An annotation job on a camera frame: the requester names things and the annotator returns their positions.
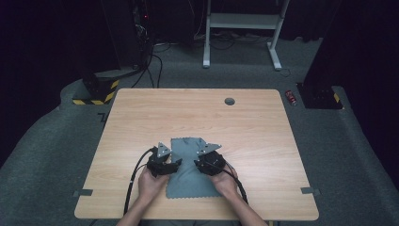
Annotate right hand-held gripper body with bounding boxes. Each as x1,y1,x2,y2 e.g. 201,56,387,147
193,142,227,177

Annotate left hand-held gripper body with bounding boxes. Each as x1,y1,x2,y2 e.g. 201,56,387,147
146,141,177,179

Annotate grey-blue cleaning cloth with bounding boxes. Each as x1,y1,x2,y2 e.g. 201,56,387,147
165,137,224,200

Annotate person's left hand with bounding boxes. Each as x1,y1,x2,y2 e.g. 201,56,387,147
137,167,170,205

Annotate person's right hand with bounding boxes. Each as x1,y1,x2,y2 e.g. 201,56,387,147
209,166,240,199

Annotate black yellow striped stand base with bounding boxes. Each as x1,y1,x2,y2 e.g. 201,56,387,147
72,71,121,106

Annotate red can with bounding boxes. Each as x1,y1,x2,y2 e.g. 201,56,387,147
284,89,298,107

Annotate black computer tower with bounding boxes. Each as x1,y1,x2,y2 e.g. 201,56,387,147
100,0,153,69

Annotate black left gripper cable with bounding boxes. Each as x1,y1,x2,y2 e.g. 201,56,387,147
123,146,158,217

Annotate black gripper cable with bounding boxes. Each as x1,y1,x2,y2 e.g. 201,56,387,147
123,146,158,217
203,160,249,205

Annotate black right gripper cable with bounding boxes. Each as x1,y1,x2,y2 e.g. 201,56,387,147
203,160,249,205

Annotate black floor cable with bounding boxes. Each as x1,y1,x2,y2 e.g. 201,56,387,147
152,54,164,89
131,43,155,89

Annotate tangle of floor cables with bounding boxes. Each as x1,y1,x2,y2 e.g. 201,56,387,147
193,29,271,52

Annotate white metal desk frame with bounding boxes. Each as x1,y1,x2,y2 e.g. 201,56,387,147
201,0,292,72

